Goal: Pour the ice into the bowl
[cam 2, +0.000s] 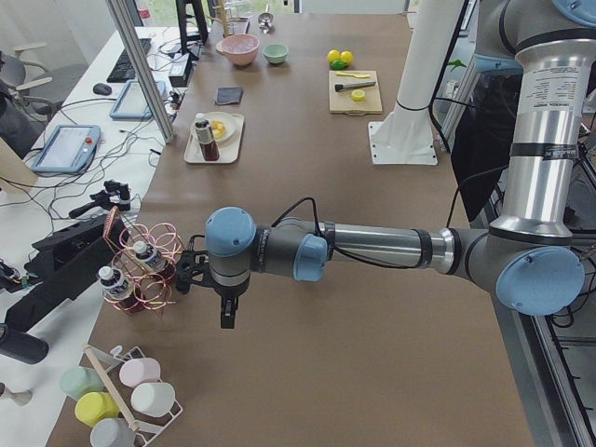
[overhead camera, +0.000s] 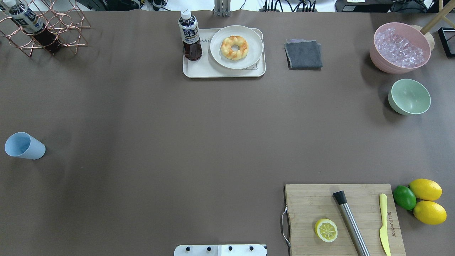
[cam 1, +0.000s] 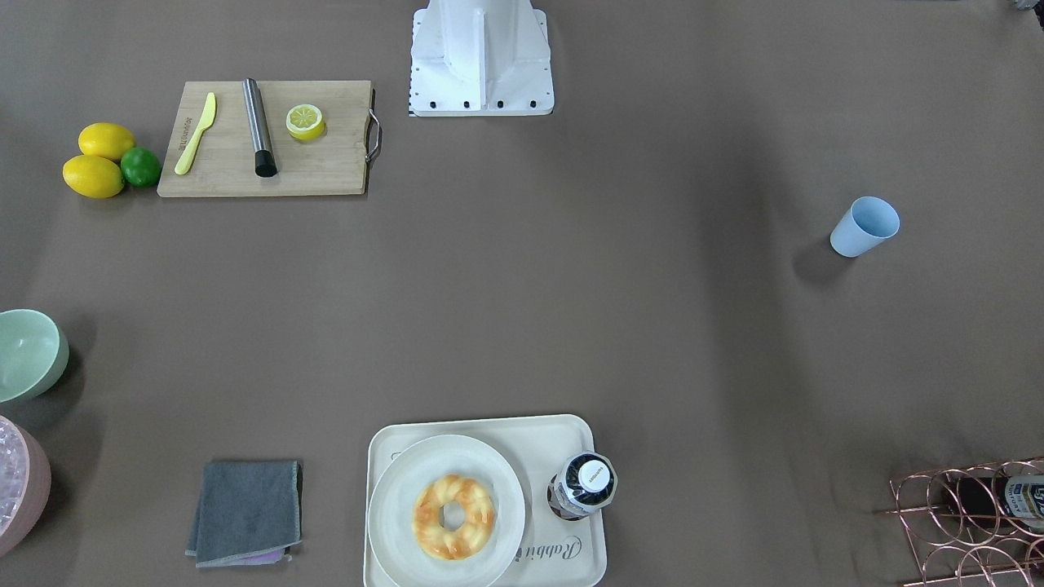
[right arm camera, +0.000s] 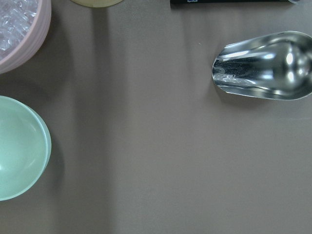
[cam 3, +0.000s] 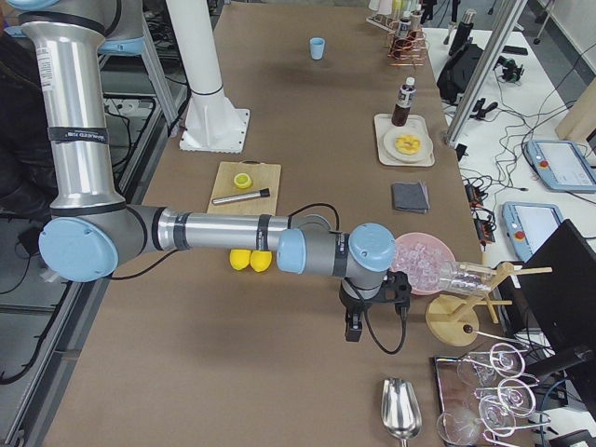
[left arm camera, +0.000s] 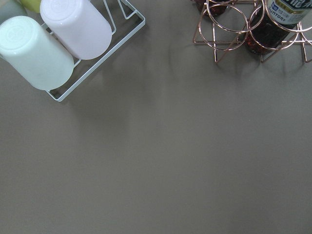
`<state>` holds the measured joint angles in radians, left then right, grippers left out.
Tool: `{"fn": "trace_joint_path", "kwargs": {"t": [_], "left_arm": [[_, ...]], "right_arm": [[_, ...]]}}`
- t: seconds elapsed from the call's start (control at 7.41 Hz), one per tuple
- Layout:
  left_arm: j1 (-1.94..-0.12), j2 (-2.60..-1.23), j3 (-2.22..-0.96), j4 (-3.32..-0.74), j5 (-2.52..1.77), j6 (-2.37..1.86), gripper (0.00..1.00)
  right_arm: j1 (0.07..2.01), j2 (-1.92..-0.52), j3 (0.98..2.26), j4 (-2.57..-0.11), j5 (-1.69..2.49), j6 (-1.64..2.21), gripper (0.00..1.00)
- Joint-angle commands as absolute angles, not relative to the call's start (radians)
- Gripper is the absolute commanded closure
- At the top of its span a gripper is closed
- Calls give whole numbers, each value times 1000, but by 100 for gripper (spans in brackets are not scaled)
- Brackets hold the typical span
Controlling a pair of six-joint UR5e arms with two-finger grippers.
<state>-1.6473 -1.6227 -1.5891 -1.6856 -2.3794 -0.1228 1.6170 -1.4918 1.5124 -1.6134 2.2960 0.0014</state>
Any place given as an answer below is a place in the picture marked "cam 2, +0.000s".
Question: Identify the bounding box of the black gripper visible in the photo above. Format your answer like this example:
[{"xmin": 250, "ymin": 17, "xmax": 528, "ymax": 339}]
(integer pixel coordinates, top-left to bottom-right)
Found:
[{"xmin": 214, "ymin": 282, "xmax": 246, "ymax": 329}]

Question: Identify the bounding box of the mint green bowl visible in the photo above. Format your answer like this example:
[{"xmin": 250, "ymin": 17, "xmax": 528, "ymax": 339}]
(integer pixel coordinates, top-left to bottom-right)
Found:
[{"xmin": 263, "ymin": 44, "xmax": 289, "ymax": 65}]

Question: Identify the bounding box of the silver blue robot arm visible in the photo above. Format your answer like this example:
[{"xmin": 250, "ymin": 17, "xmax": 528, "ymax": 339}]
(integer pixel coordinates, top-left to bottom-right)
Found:
[{"xmin": 205, "ymin": 1, "xmax": 595, "ymax": 329}]

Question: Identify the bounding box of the pink bowl with ice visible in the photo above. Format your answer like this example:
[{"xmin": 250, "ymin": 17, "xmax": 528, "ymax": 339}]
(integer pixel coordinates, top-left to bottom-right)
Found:
[{"xmin": 216, "ymin": 34, "xmax": 260, "ymax": 67}]

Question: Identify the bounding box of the rack bottle upper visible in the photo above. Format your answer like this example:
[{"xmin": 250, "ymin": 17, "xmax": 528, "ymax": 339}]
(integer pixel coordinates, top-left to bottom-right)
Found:
[{"xmin": 133, "ymin": 240, "xmax": 169, "ymax": 273}]

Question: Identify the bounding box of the rack bottle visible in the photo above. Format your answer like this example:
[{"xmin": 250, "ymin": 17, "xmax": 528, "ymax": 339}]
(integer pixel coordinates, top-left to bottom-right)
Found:
[
  {"xmin": 98, "ymin": 265, "xmax": 142, "ymax": 313},
  {"xmin": 133, "ymin": 240, "xmax": 169, "ymax": 273}
]

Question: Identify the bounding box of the rack bottle lower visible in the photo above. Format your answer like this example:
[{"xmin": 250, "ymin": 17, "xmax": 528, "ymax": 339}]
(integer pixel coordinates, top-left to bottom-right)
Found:
[{"xmin": 98, "ymin": 265, "xmax": 142, "ymax": 313}]

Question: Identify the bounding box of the pink cup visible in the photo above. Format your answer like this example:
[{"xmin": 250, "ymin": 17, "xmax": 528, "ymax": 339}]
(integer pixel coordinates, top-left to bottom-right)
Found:
[{"xmin": 119, "ymin": 358, "xmax": 161, "ymax": 387}]

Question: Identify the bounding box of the white cup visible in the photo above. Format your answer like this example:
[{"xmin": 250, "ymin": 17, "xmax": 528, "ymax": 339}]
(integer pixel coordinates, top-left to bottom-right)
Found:
[{"xmin": 130, "ymin": 382, "xmax": 176, "ymax": 417}]

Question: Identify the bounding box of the cream serving tray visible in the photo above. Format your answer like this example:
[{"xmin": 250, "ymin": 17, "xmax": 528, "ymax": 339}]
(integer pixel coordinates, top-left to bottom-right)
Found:
[{"xmin": 183, "ymin": 114, "xmax": 245, "ymax": 164}]

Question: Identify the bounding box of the tea bottle on tray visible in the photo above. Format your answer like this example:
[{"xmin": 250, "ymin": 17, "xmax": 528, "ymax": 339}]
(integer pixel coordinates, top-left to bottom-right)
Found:
[{"xmin": 194, "ymin": 114, "xmax": 220, "ymax": 162}]

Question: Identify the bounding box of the yellow cup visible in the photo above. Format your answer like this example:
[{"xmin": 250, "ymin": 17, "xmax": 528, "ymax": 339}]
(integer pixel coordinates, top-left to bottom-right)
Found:
[{"xmin": 74, "ymin": 391, "xmax": 120, "ymax": 427}]

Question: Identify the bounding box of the mint green cup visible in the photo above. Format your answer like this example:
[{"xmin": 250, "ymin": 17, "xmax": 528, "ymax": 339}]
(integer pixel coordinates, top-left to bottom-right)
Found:
[{"xmin": 59, "ymin": 366, "xmax": 104, "ymax": 400}]

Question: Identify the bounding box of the black equipment case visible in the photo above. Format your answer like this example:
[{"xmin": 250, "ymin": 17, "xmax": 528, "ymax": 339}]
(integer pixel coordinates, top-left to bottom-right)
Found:
[{"xmin": 5, "ymin": 215, "xmax": 114, "ymax": 332}]

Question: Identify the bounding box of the gray cup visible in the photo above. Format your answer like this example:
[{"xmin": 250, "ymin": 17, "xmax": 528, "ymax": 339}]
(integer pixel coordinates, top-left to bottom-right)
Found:
[{"xmin": 89, "ymin": 418, "xmax": 136, "ymax": 447}]

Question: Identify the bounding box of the cream round plate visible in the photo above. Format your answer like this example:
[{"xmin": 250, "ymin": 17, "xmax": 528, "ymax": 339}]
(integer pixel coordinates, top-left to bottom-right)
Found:
[{"xmin": 195, "ymin": 112, "xmax": 237, "ymax": 143}]

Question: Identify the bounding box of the gray folded cloth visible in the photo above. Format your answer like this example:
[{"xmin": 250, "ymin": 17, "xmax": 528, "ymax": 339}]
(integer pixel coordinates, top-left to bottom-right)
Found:
[{"xmin": 214, "ymin": 87, "xmax": 243, "ymax": 105}]

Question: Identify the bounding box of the black thermos bottle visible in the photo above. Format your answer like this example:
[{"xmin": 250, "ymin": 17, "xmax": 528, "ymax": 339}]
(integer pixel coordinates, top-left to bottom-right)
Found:
[{"xmin": 0, "ymin": 323, "xmax": 49, "ymax": 364}]

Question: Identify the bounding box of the teach pendant far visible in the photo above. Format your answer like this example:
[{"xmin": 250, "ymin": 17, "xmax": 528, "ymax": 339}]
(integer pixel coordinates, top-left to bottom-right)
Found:
[{"xmin": 109, "ymin": 80, "xmax": 153, "ymax": 121}]

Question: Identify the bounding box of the teach pendant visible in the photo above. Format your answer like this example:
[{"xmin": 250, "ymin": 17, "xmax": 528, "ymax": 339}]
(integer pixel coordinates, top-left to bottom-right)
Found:
[
  {"xmin": 109, "ymin": 80, "xmax": 153, "ymax": 121},
  {"xmin": 31, "ymin": 125, "xmax": 102, "ymax": 174}
]

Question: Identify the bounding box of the teach pendant near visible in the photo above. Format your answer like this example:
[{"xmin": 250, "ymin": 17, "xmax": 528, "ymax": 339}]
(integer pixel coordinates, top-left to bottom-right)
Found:
[{"xmin": 31, "ymin": 125, "xmax": 102, "ymax": 174}]

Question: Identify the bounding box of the bamboo cutting board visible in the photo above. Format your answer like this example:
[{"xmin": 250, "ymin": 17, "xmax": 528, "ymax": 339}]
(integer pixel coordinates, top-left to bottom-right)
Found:
[{"xmin": 329, "ymin": 71, "xmax": 383, "ymax": 115}]

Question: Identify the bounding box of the steel muddler black tip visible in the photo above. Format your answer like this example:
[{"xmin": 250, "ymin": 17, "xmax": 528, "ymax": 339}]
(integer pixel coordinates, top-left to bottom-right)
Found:
[{"xmin": 333, "ymin": 80, "xmax": 376, "ymax": 92}]

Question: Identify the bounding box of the half lemon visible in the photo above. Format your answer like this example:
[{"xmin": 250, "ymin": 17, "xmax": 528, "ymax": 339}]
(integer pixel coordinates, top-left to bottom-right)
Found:
[{"xmin": 350, "ymin": 89, "xmax": 366, "ymax": 102}]

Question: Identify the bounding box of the black computer mouse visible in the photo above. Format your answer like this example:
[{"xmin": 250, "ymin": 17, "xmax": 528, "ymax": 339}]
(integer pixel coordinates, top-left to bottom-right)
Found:
[{"xmin": 92, "ymin": 83, "xmax": 113, "ymax": 96}]

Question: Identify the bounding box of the black keyboard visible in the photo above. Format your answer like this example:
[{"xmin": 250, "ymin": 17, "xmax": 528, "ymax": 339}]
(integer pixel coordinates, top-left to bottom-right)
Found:
[{"xmin": 106, "ymin": 38, "xmax": 152, "ymax": 83}]

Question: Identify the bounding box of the yellow plastic knife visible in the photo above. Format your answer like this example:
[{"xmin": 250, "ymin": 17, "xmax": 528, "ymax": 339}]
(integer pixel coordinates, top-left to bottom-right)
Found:
[{"xmin": 335, "ymin": 71, "xmax": 371, "ymax": 79}]

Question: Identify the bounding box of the yellow lemon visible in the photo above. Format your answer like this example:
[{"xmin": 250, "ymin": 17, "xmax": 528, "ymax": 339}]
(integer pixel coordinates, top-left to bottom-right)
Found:
[{"xmin": 327, "ymin": 48, "xmax": 341, "ymax": 64}]

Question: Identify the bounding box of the office chair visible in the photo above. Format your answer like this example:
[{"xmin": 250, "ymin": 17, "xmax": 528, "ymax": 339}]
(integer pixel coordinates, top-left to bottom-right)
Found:
[{"xmin": 1, "ymin": 42, "xmax": 55, "ymax": 121}]

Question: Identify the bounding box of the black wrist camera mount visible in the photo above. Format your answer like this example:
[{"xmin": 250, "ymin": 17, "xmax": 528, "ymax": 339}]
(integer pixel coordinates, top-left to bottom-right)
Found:
[{"xmin": 175, "ymin": 234, "xmax": 213, "ymax": 294}]

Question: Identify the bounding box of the copper wire bottle rack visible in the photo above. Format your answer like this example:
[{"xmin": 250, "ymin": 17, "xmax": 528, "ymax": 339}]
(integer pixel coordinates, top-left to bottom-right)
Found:
[{"xmin": 102, "ymin": 207, "xmax": 183, "ymax": 315}]

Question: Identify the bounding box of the black camera gimbal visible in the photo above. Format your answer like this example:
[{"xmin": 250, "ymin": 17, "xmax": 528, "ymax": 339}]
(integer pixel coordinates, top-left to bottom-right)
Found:
[{"xmin": 69, "ymin": 180, "xmax": 131, "ymax": 219}]

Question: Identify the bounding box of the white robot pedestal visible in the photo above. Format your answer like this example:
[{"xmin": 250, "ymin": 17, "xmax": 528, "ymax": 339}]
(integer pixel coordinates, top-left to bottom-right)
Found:
[{"xmin": 369, "ymin": 0, "xmax": 467, "ymax": 166}]

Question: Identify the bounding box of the aluminium frame post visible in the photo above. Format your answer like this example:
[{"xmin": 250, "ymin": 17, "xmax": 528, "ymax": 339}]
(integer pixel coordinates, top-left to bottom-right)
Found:
[{"xmin": 106, "ymin": 0, "xmax": 175, "ymax": 143}]

